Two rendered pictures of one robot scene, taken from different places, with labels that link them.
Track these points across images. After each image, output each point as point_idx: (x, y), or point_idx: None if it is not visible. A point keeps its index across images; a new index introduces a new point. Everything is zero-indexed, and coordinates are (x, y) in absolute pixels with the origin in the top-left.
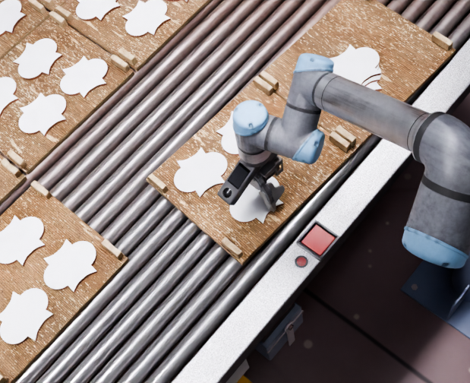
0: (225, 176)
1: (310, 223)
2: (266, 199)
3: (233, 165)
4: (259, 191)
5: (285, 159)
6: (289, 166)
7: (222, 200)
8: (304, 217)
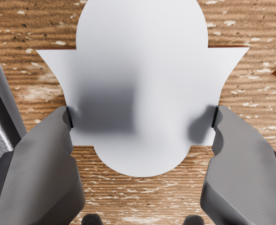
0: None
1: (2, 135)
2: (21, 168)
3: None
4: (69, 191)
5: (162, 208)
6: (140, 203)
7: (244, 8)
8: (21, 136)
